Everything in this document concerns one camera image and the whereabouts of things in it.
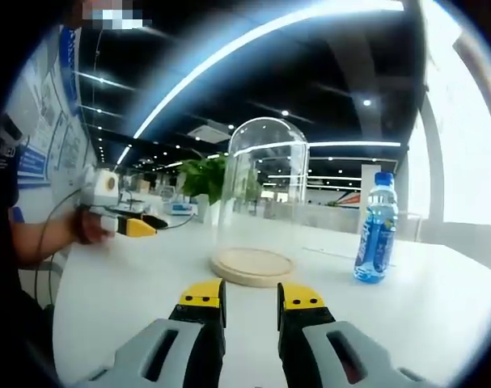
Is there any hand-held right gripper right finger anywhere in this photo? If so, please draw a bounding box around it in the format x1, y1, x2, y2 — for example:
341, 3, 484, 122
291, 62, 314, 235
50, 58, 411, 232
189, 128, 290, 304
277, 281, 432, 388

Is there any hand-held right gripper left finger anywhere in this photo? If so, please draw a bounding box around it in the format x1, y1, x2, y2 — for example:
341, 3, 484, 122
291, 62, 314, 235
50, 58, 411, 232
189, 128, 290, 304
73, 278, 228, 388

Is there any clear glass dome cover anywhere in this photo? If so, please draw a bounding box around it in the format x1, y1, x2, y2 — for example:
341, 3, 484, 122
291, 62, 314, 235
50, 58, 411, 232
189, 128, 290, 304
217, 116, 311, 262

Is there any blue Mizone drink bottle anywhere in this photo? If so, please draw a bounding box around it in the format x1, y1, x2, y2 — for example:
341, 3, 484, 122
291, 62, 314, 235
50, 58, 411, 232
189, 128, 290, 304
353, 171, 400, 285

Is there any person's left hand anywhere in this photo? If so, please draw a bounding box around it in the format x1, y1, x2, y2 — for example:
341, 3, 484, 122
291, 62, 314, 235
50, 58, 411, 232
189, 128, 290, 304
72, 205, 117, 246

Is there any green potted plant white pot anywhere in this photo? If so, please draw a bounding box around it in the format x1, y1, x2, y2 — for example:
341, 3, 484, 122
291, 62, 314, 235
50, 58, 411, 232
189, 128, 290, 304
177, 152, 231, 226

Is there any ceiling air vent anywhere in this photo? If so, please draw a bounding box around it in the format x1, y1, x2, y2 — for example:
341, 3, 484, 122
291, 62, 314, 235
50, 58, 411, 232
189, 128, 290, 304
186, 124, 230, 143

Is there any round wooden base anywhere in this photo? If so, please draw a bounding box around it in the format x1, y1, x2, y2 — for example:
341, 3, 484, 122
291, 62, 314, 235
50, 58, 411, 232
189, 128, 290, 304
210, 247, 298, 289

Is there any grey chest-worn device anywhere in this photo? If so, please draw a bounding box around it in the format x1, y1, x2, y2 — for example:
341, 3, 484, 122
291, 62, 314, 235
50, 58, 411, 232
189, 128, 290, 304
0, 116, 31, 149

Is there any person's dark clothing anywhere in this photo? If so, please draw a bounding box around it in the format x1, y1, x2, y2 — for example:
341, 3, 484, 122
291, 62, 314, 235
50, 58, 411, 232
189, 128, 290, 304
0, 112, 62, 388

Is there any blue white wall display board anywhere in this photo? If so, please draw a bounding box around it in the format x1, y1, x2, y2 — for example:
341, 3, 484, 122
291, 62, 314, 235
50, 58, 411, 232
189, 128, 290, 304
5, 23, 97, 192

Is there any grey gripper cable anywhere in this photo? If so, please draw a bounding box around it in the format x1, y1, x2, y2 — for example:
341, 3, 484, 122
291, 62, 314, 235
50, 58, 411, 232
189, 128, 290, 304
33, 186, 89, 310

